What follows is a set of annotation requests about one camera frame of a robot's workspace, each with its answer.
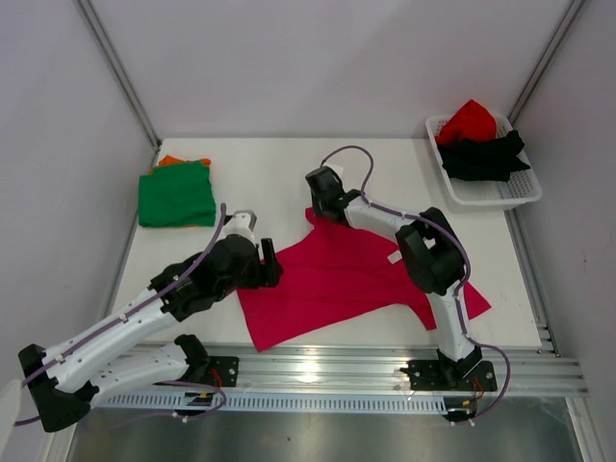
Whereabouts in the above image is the pink t shirt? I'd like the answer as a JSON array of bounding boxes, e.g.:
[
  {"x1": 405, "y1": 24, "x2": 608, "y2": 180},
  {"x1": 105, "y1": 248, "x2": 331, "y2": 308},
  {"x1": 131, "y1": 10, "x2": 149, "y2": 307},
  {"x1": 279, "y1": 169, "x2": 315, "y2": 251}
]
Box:
[{"x1": 236, "y1": 206, "x2": 493, "y2": 352}]

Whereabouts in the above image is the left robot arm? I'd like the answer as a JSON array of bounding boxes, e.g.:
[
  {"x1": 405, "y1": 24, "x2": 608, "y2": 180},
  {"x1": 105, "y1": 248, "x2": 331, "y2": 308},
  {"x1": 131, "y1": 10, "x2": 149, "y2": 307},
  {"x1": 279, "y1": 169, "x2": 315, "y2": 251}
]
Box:
[{"x1": 18, "y1": 234, "x2": 283, "y2": 433}]

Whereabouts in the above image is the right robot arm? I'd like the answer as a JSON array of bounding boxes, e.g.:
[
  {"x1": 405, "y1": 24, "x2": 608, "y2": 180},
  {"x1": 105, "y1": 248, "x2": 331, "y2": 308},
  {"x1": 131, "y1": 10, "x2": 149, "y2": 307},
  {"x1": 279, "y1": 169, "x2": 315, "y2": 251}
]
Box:
[{"x1": 306, "y1": 167, "x2": 482, "y2": 389}]

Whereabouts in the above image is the green folded t shirt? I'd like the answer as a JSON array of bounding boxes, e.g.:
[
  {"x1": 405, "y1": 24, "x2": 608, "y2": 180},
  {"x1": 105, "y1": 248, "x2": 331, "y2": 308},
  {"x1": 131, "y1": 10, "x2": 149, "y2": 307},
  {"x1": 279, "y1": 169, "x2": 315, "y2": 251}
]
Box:
[{"x1": 138, "y1": 163, "x2": 217, "y2": 228}]

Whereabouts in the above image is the orange folded t shirt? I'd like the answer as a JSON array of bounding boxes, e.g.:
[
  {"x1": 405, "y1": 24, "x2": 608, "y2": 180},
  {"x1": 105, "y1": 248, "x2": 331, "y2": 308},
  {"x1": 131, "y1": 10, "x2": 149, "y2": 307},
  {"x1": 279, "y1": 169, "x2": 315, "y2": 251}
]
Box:
[{"x1": 148, "y1": 155, "x2": 212, "y2": 175}]

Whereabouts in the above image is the red t shirt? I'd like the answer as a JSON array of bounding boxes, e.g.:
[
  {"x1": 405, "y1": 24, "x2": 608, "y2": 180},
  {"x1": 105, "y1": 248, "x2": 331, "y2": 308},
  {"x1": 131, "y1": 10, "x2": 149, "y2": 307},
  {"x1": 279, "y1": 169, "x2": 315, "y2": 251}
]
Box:
[{"x1": 436, "y1": 99, "x2": 498, "y2": 145}]

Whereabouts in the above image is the black t shirt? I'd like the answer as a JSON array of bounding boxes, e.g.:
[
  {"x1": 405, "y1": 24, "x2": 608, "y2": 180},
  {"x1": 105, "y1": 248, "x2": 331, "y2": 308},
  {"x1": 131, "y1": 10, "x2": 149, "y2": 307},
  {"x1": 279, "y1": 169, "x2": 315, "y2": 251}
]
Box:
[{"x1": 438, "y1": 130, "x2": 530, "y2": 182}]

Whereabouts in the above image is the white plastic basket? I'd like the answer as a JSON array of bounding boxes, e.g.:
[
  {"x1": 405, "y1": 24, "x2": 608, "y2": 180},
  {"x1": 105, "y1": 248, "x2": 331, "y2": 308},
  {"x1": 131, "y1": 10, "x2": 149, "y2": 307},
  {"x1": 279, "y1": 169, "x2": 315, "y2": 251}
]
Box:
[{"x1": 424, "y1": 115, "x2": 543, "y2": 213}]

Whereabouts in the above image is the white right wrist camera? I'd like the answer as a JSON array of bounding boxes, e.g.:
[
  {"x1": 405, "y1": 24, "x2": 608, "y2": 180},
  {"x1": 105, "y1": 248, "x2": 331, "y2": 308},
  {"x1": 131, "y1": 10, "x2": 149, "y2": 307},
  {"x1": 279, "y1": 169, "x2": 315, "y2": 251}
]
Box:
[{"x1": 330, "y1": 165, "x2": 344, "y2": 178}]

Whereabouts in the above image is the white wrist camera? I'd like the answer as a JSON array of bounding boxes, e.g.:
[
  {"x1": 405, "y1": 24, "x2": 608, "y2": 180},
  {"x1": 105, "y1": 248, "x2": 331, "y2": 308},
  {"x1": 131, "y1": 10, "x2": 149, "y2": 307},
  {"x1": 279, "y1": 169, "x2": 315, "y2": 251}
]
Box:
[
  {"x1": 223, "y1": 210, "x2": 257, "y2": 244},
  {"x1": 330, "y1": 165, "x2": 344, "y2": 178}
]

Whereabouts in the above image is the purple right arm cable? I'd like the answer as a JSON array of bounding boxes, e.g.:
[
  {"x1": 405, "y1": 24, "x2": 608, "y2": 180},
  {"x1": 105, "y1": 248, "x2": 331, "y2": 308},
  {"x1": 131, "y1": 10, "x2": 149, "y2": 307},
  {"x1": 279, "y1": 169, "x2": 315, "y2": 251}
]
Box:
[{"x1": 321, "y1": 144, "x2": 511, "y2": 427}]

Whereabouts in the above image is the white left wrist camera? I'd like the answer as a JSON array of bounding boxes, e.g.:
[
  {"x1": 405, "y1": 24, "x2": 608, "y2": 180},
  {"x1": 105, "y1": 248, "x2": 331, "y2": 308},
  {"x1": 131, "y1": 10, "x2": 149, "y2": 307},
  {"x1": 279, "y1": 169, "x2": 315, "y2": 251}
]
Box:
[{"x1": 223, "y1": 210, "x2": 257, "y2": 244}]

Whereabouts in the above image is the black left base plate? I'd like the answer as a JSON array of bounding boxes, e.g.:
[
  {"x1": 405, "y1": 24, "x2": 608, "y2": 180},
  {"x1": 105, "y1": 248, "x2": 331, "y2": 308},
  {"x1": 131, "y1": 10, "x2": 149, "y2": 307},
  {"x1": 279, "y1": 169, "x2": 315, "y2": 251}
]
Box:
[{"x1": 203, "y1": 356, "x2": 240, "y2": 388}]

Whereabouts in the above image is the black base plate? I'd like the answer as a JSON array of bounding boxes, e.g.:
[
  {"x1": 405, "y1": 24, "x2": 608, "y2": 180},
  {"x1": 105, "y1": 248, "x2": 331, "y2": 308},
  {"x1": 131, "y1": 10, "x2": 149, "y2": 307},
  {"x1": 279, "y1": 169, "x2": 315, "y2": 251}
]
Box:
[
  {"x1": 399, "y1": 360, "x2": 498, "y2": 392},
  {"x1": 203, "y1": 356, "x2": 240, "y2": 388}
]

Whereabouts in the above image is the aluminium front rail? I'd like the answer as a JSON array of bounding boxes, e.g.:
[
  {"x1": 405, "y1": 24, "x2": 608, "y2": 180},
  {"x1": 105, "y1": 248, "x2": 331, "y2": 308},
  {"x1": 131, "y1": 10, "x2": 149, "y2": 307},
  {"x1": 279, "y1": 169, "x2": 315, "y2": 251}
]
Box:
[{"x1": 64, "y1": 344, "x2": 591, "y2": 398}]

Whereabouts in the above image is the white slotted cable duct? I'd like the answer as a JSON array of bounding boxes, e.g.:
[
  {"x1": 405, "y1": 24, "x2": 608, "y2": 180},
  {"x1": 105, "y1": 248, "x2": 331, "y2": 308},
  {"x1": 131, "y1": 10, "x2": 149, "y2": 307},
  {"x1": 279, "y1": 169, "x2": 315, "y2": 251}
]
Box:
[{"x1": 99, "y1": 390, "x2": 447, "y2": 415}]

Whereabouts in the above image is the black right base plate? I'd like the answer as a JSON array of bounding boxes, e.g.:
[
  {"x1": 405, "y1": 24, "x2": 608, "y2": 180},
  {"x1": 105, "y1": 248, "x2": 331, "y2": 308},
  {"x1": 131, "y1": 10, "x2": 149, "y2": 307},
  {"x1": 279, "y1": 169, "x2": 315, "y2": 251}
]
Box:
[{"x1": 399, "y1": 360, "x2": 498, "y2": 392}]

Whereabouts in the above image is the left aluminium corner post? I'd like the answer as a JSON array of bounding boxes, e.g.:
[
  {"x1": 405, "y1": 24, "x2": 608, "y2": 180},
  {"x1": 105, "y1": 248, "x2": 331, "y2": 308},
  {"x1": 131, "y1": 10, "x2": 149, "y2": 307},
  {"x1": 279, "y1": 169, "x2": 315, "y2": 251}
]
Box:
[{"x1": 73, "y1": 0, "x2": 162, "y2": 150}]

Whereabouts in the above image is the aluminium corner post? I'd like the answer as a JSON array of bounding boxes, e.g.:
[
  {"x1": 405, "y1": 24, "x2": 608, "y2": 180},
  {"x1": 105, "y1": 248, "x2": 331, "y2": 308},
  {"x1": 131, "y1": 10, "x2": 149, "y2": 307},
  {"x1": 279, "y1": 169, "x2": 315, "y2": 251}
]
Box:
[
  {"x1": 73, "y1": 0, "x2": 162, "y2": 150},
  {"x1": 507, "y1": 0, "x2": 591, "y2": 125}
]

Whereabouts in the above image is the right aluminium corner post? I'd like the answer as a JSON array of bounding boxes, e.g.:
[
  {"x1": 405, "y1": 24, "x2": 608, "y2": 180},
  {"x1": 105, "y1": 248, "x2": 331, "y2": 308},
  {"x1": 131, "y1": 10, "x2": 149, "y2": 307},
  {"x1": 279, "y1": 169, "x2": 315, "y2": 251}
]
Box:
[{"x1": 507, "y1": 0, "x2": 591, "y2": 125}]

